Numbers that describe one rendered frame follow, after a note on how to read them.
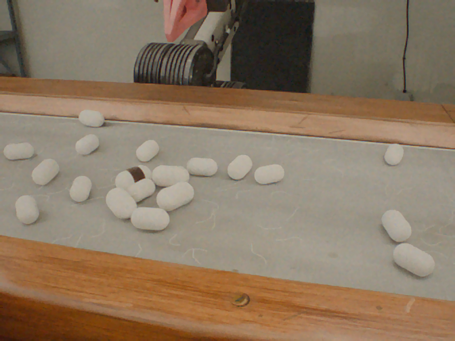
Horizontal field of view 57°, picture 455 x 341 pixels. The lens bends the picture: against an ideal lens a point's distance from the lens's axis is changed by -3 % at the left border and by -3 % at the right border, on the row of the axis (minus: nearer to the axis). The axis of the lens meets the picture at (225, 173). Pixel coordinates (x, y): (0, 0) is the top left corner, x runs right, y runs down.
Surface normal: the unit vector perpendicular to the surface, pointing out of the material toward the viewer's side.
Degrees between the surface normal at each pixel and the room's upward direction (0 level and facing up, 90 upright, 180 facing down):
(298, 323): 0
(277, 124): 45
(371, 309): 0
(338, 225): 0
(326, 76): 90
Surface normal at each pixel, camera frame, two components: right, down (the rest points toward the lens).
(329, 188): 0.00, -0.89
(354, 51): -0.19, 0.44
